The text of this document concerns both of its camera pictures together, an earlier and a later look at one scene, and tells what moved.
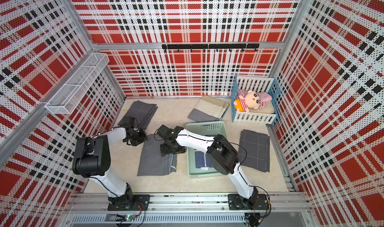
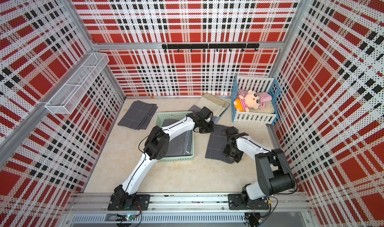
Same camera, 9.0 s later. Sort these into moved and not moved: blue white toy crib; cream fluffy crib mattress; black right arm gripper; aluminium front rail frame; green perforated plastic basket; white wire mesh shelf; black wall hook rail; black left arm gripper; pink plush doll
Moved: green perforated plastic basket; black left arm gripper; black right arm gripper
Not moved: black wall hook rail; aluminium front rail frame; cream fluffy crib mattress; white wire mesh shelf; pink plush doll; blue white toy crib
